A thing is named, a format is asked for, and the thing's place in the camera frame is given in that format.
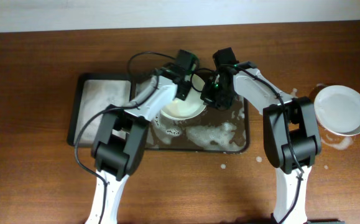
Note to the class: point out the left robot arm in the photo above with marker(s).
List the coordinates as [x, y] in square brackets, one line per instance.
[118, 146]

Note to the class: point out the dark large wash tray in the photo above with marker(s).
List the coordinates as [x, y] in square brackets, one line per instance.
[222, 131]

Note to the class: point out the black soapy water tray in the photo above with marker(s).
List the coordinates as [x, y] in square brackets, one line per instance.
[94, 92]

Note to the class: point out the pale blue plate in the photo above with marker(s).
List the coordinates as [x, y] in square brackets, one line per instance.
[337, 109]

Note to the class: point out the cream white plate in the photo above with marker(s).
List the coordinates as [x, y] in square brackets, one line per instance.
[189, 108]

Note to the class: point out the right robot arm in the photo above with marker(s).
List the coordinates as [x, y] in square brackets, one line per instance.
[290, 131]

